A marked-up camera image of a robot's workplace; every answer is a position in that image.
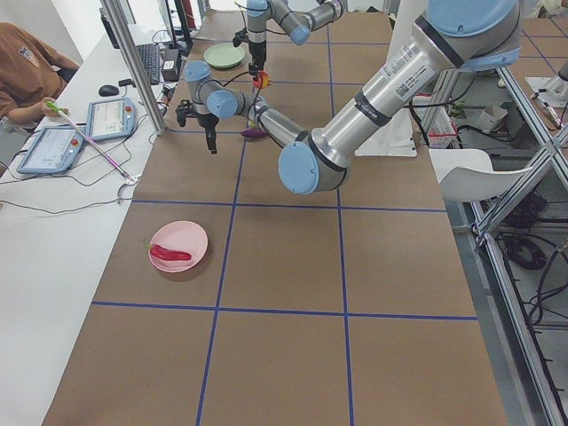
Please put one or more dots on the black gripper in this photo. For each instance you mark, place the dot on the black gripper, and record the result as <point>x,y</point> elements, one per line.
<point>256,50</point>
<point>208,121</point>

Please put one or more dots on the red pomegranate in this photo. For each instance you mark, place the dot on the red pomegranate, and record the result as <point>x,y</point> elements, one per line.
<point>266,81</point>

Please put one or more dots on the purple eggplant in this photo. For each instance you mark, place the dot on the purple eggplant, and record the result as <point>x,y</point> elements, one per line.
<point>253,133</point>

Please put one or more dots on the red chili pepper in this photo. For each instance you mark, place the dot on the red chili pepper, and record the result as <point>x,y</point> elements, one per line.
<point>167,254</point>

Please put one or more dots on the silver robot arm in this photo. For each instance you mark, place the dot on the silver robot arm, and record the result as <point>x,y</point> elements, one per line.
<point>465,35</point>
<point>298,26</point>

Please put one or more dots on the green plate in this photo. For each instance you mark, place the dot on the green plate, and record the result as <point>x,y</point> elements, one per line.
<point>224,56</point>

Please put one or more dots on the black box on desk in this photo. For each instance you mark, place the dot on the black box on desk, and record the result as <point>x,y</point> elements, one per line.
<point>170,65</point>

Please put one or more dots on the right teach pendant tablet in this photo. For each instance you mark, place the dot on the right teach pendant tablet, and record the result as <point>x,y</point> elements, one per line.
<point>110,119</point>

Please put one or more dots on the teach pendant tablet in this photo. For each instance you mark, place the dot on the teach pendant tablet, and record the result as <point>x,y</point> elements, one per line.
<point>53,151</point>
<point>110,119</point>

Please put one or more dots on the pink grabber stick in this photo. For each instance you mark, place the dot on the pink grabber stick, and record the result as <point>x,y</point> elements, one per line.
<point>129,180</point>

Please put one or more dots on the black keyboard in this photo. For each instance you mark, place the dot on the black keyboard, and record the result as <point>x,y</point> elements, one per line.
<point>150,58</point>

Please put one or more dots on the pink plate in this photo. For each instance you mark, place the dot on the pink plate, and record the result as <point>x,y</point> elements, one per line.
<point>180,235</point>

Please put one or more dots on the black computer mouse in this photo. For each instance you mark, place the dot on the black computer mouse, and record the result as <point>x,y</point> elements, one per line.
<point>108,90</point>

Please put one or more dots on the left teach pendant tablet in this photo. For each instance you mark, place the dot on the left teach pendant tablet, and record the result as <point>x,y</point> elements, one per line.
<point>53,151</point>

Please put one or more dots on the person in brown shirt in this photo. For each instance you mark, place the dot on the person in brown shirt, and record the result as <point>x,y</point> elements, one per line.
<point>30,76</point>

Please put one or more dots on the white plastic basket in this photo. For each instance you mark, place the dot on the white plastic basket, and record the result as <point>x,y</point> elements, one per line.
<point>442,133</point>

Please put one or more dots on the white chair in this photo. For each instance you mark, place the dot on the white chair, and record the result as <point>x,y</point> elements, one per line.
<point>467,175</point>

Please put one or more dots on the cardboard box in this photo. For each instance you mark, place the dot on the cardboard box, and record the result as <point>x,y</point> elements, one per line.
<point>493,117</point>

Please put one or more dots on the aluminium frame post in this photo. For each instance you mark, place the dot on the aluminium frame post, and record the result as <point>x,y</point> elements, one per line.
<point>119,25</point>

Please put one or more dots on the white pedestal column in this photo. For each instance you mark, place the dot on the white pedestal column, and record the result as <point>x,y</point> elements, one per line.
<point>394,139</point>

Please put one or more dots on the aluminium table frame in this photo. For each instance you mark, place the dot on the aluminium table frame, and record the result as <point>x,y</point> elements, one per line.
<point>525,232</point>

